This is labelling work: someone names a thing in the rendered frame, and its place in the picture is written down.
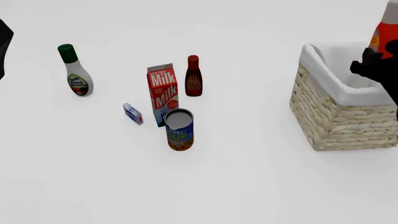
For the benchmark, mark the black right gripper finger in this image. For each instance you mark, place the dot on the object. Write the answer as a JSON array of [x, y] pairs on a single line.
[[392, 46], [372, 55]]

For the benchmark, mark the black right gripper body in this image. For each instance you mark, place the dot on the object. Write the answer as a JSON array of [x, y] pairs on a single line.
[[374, 68]]

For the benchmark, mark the red ketchup bottle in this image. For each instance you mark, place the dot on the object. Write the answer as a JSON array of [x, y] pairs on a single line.
[[385, 28]]

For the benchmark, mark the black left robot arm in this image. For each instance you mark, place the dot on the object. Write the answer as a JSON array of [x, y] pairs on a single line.
[[5, 46]]

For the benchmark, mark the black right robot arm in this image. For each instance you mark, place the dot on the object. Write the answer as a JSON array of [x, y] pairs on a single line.
[[391, 91]]

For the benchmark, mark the white cloth basket liner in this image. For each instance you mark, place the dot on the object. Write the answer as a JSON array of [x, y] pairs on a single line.
[[335, 67]]

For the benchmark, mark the woven wicker basket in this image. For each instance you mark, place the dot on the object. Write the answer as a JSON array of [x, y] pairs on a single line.
[[339, 126]]

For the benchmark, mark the dark red barbecue sauce bottle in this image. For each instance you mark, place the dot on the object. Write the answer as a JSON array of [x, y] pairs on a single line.
[[193, 81]]

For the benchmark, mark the blue alphabet soup can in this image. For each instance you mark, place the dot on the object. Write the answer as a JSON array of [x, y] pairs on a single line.
[[180, 135]]

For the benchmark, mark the red and white milk carton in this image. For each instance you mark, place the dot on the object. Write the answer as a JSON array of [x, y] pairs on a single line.
[[163, 91]]

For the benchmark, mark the small blue and white box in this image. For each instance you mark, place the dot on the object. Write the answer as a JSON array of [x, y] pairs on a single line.
[[133, 114]]

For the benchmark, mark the white ranch dressing bottle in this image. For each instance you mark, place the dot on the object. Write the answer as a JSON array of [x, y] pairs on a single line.
[[79, 77]]

